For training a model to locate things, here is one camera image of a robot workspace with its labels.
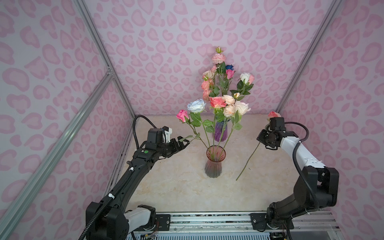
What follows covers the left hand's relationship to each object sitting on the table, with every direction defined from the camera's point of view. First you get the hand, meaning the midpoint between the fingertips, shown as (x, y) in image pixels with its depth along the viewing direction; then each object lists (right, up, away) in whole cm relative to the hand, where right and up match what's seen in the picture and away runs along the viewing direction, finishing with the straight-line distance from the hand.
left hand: (185, 143), depth 77 cm
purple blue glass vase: (+22, +6, +20) cm, 31 cm away
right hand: (+44, +3, +11) cm, 46 cm away
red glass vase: (+16, -6, 0) cm, 17 cm away
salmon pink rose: (+52, +16, +14) cm, 56 cm away
